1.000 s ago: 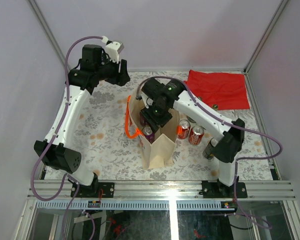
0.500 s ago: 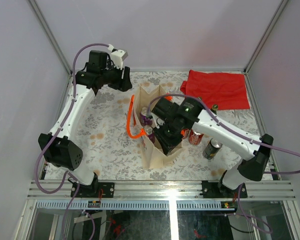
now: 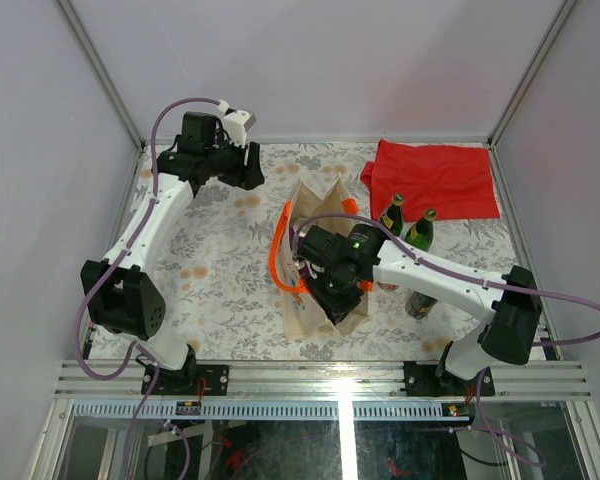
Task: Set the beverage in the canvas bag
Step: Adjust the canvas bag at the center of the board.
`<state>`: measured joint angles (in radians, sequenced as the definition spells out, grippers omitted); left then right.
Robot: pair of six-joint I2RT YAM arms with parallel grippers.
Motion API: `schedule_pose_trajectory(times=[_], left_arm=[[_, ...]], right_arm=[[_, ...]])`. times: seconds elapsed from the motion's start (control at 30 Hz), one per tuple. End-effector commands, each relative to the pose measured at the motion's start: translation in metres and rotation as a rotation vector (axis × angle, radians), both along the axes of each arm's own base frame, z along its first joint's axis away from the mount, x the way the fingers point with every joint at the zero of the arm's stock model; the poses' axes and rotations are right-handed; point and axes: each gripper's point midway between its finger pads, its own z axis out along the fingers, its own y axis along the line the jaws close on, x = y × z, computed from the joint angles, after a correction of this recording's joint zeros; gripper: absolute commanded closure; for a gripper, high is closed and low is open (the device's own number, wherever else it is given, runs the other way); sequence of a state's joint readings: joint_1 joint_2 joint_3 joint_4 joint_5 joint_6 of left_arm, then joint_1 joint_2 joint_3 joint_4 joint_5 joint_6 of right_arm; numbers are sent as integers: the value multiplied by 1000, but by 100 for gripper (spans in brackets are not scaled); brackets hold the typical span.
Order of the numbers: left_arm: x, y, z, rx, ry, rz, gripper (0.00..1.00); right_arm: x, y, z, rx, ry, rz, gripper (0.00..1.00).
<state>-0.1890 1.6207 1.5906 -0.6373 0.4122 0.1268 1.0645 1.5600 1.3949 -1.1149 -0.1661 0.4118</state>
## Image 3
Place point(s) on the beige canvas bag orange handles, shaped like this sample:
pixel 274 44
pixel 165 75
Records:
pixel 303 317

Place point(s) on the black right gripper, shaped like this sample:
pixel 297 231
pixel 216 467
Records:
pixel 336 309

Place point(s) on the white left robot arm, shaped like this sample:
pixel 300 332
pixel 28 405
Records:
pixel 120 289

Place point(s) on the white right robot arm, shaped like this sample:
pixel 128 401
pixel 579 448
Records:
pixel 505 306

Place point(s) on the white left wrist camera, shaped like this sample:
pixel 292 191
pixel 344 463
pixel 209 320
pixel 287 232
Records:
pixel 236 122

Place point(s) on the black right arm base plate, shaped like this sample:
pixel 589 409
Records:
pixel 422 380

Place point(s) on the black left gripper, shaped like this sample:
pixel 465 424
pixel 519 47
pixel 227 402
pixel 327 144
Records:
pixel 244 175

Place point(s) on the black energy drink can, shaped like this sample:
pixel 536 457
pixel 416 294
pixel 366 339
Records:
pixel 419 305

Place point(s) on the red cola can right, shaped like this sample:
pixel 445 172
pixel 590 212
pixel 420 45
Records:
pixel 388 287

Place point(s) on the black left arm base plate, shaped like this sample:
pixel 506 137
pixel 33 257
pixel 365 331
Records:
pixel 204 380

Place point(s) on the green glass bottle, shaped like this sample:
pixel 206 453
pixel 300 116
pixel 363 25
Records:
pixel 421 233
pixel 392 216

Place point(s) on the red cloth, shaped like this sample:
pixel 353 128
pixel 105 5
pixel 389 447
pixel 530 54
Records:
pixel 454 181

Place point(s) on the aluminium front rail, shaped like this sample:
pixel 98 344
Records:
pixel 538 381

